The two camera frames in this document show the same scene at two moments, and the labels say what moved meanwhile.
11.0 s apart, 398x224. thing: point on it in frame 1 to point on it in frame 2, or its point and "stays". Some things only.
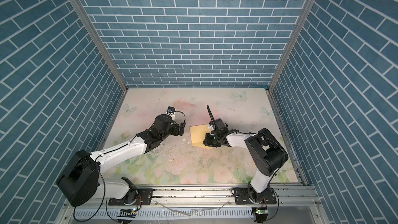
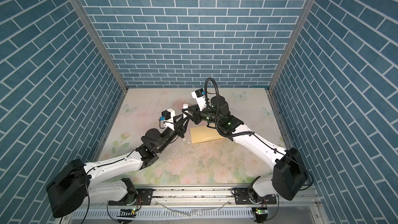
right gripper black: (206, 141) to (196, 117)
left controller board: (127, 212) stays
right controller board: (261, 211) stays
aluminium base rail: (287, 197) stays
